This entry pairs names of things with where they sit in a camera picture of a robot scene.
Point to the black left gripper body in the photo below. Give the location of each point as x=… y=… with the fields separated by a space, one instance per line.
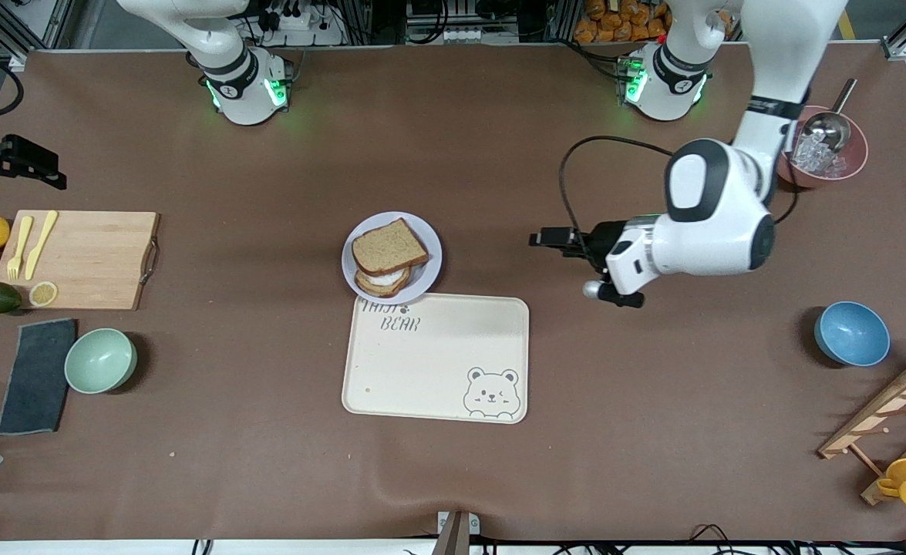
x=605 y=237

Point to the white round plate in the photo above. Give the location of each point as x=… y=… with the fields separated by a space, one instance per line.
x=422 y=231

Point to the plain brown bread slice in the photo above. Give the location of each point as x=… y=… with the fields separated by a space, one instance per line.
x=387 y=247

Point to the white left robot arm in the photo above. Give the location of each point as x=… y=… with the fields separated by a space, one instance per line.
x=715 y=223

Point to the yellow plastic knife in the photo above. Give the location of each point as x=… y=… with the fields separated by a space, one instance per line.
x=40 y=247

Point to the yellow plastic fork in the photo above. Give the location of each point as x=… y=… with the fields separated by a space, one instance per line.
x=19 y=247

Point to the wooden cutting board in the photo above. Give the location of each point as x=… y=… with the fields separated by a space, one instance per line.
x=90 y=262

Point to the lemon slice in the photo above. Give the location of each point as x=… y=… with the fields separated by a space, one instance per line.
x=43 y=294

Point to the cream bear print tray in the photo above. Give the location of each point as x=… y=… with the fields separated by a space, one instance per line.
x=437 y=362

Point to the fried egg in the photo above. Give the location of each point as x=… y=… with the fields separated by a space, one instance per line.
x=383 y=280

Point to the brown bread slice with egg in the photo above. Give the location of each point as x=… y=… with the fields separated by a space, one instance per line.
x=379 y=291

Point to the mint green bowl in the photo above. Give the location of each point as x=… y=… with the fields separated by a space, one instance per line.
x=100 y=361

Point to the dark grey cloth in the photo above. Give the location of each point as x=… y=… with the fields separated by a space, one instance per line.
x=36 y=378

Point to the pile of orange buns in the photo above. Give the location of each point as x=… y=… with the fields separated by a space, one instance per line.
x=614 y=27

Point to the white socket strip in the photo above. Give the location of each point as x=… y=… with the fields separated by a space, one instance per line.
x=452 y=35

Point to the clear ice cubes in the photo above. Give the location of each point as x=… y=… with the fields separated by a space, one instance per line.
x=811 y=158

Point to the metal scoop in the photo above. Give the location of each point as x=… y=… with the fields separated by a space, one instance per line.
x=826 y=127

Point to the pink bowl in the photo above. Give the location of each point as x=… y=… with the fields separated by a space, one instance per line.
x=853 y=166

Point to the blue bowl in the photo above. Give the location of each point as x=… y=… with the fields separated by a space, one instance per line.
x=852 y=333

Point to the white power strip with plugs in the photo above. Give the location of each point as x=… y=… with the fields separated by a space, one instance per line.
x=321 y=35

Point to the wooden cup rack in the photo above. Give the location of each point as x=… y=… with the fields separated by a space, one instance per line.
x=884 y=420

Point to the metal table corner bracket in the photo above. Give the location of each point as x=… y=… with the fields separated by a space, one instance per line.
x=19 y=60
x=898 y=50

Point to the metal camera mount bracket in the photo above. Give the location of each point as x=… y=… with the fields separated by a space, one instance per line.
x=456 y=532

